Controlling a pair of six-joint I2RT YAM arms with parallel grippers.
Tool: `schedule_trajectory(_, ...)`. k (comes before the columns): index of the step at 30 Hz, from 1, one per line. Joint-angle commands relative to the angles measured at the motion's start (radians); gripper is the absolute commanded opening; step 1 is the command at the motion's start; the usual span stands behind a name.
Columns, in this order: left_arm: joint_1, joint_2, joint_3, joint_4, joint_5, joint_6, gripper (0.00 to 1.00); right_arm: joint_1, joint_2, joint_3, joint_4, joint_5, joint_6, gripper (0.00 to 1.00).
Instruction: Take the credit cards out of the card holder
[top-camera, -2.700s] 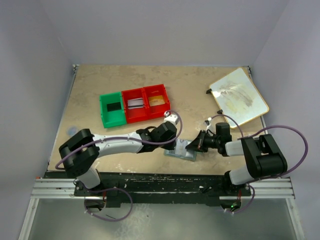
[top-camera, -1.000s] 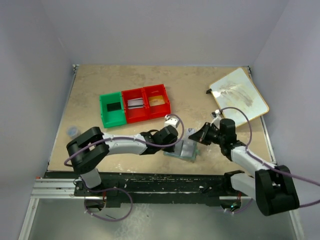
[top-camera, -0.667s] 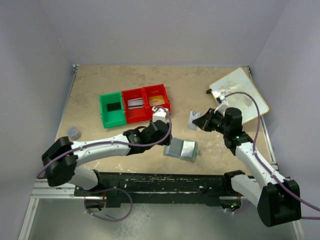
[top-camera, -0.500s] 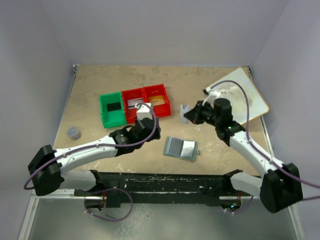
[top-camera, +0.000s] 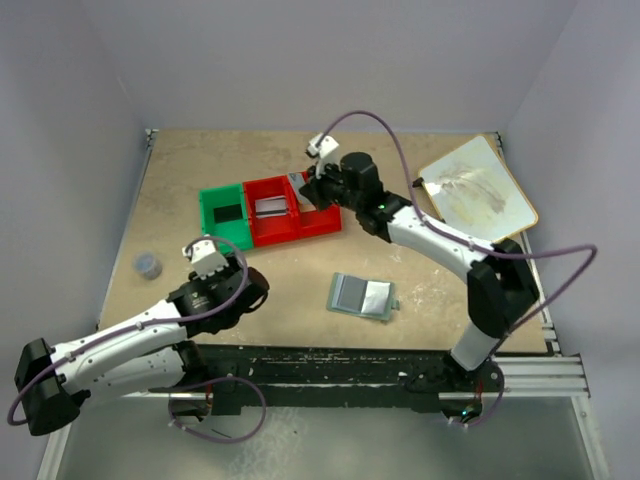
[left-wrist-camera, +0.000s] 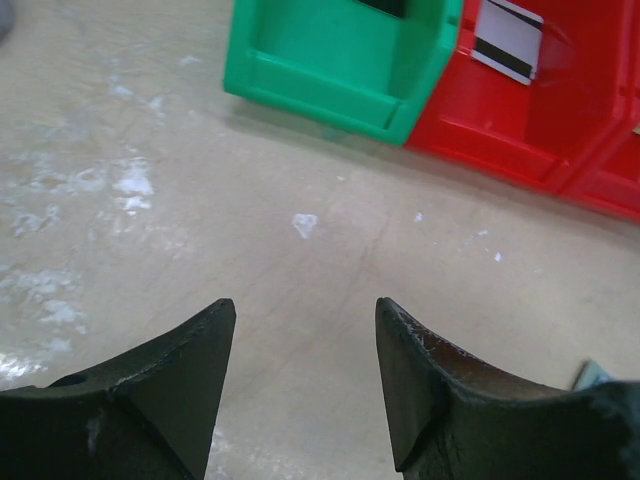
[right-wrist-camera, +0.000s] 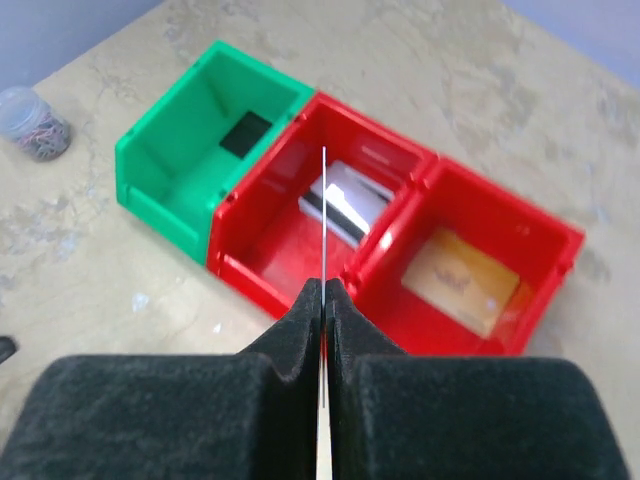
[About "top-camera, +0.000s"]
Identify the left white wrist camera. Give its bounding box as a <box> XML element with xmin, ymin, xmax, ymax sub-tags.
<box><xmin>182</xmin><ymin>236</ymin><xmax>228</xmax><ymax>279</ymax></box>

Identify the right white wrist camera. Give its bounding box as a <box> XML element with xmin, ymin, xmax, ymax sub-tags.
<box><xmin>306</xmin><ymin>133</ymin><xmax>339</xmax><ymax>160</ymax></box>

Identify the purple cable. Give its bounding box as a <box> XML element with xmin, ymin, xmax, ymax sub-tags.
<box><xmin>319</xmin><ymin>109</ymin><xmax>599</xmax><ymax>346</ymax></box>
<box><xmin>7</xmin><ymin>236</ymin><xmax>250</xmax><ymax>426</ymax></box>

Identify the whiteboard with wooden frame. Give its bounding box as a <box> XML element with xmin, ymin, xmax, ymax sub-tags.
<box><xmin>418</xmin><ymin>134</ymin><xmax>539</xmax><ymax>243</ymax></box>

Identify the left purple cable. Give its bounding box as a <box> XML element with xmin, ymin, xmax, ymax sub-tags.
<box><xmin>7</xmin><ymin>236</ymin><xmax>250</xmax><ymax>426</ymax></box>

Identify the right red plastic bin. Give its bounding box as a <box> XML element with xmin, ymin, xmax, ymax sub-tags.
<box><xmin>293</xmin><ymin>193</ymin><xmax>342</xmax><ymax>238</ymax></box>

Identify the green card holder wallet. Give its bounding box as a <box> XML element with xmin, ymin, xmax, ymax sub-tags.
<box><xmin>326</xmin><ymin>272</ymin><xmax>400</xmax><ymax>322</ymax></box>

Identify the white striped card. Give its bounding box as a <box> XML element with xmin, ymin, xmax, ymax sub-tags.
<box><xmin>254</xmin><ymin>195</ymin><xmax>288</xmax><ymax>219</ymax></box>

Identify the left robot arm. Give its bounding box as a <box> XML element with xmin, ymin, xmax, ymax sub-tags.
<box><xmin>7</xmin><ymin>264</ymin><xmax>270</xmax><ymax>436</ymax></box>

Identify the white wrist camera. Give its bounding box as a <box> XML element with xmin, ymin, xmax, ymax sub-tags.
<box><xmin>306</xmin><ymin>133</ymin><xmax>339</xmax><ymax>160</ymax></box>
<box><xmin>182</xmin><ymin>236</ymin><xmax>228</xmax><ymax>279</ymax></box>

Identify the grey credit card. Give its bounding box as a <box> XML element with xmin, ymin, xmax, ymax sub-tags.
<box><xmin>287</xmin><ymin>172</ymin><xmax>314</xmax><ymax>208</ymax></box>

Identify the green plastic bin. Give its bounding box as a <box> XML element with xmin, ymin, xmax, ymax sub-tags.
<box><xmin>199</xmin><ymin>183</ymin><xmax>254</xmax><ymax>251</ymax></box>

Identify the black card in green bin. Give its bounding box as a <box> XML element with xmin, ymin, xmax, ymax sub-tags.
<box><xmin>213</xmin><ymin>204</ymin><xmax>244</xmax><ymax>224</ymax></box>

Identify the middle red plastic bin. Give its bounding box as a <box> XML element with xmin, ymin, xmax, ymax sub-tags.
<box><xmin>243</xmin><ymin>176</ymin><xmax>297</xmax><ymax>248</ymax></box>

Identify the red plastic bin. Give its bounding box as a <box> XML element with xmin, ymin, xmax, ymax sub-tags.
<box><xmin>243</xmin><ymin>176</ymin><xmax>297</xmax><ymax>248</ymax></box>
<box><xmin>293</xmin><ymin>193</ymin><xmax>342</xmax><ymax>238</ymax></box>

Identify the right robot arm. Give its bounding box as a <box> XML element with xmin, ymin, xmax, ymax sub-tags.
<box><xmin>299</xmin><ymin>152</ymin><xmax>539</xmax><ymax>372</ymax></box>

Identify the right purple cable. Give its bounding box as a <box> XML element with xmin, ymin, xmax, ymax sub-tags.
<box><xmin>319</xmin><ymin>109</ymin><xmax>599</xmax><ymax>346</ymax></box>

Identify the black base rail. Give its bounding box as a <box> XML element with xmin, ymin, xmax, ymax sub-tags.
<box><xmin>144</xmin><ymin>342</ymin><xmax>504</xmax><ymax>416</ymax></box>

